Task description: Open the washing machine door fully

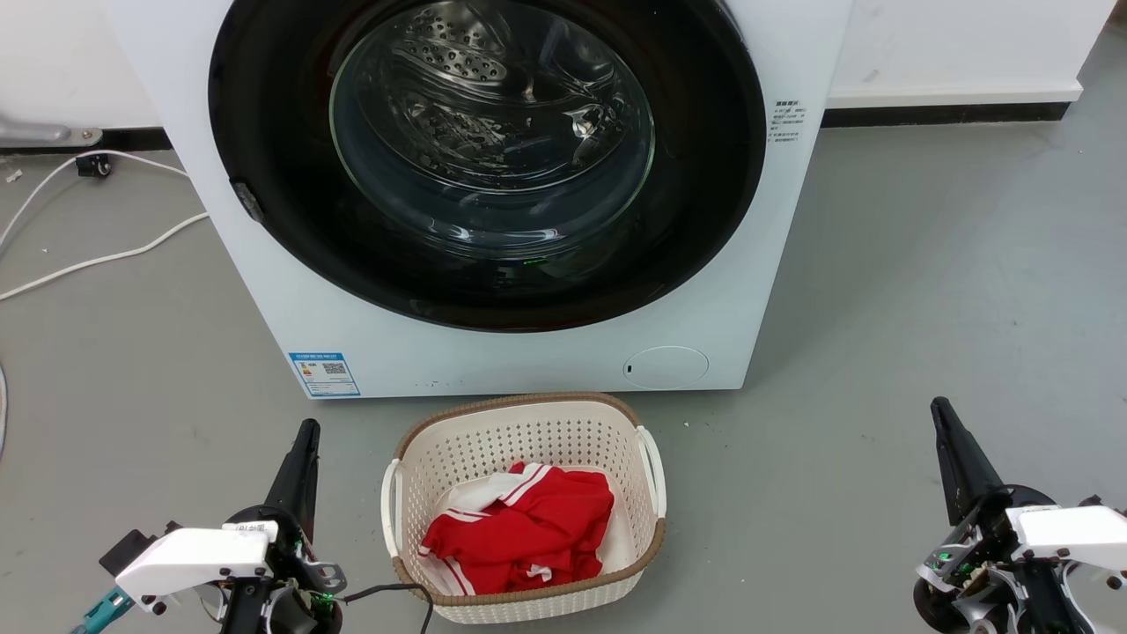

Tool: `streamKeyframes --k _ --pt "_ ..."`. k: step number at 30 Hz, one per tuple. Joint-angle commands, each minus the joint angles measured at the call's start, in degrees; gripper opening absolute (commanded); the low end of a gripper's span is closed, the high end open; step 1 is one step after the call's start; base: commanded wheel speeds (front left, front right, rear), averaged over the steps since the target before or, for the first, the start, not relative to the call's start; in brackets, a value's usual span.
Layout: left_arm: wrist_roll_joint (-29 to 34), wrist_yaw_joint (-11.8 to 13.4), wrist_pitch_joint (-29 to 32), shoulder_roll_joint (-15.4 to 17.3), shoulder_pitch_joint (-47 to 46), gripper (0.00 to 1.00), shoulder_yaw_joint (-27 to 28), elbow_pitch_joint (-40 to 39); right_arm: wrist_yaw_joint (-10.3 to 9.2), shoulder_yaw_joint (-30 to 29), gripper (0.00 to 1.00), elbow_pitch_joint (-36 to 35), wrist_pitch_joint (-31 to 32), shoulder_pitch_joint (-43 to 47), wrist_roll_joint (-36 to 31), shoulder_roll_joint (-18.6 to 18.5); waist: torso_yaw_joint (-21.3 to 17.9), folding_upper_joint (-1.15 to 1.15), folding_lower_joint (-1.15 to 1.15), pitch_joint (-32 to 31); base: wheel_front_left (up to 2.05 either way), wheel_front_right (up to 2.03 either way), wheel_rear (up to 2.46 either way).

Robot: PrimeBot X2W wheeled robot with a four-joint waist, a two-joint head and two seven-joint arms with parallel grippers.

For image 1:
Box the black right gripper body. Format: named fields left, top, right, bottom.
left=913, top=484, right=1093, bottom=634

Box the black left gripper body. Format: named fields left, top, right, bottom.
left=225, top=505, right=347, bottom=634

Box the red and white garment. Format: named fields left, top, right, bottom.
left=417, top=461, right=615, bottom=596

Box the round white filter cover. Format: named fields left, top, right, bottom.
left=622, top=345, right=711, bottom=391

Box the white floor cable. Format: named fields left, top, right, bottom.
left=0, top=212, right=210, bottom=302
left=0, top=150, right=191, bottom=249

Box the cream perforated laundry basket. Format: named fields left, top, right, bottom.
left=380, top=392, right=667, bottom=624

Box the white front-load washing machine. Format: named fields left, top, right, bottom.
left=104, top=0, right=853, bottom=399

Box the grey metal floor bracket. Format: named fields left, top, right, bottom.
left=0, top=122, right=104, bottom=149

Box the blue energy label sticker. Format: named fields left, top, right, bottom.
left=288, top=352, right=362, bottom=399

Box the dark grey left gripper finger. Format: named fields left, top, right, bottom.
left=262, top=418, right=321, bottom=540

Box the black round glass washer door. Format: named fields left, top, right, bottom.
left=208, top=0, right=768, bottom=334

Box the printed text warning label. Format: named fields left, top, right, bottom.
left=770, top=99, right=804, bottom=146

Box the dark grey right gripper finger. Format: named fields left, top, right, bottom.
left=930, top=396, right=1005, bottom=527

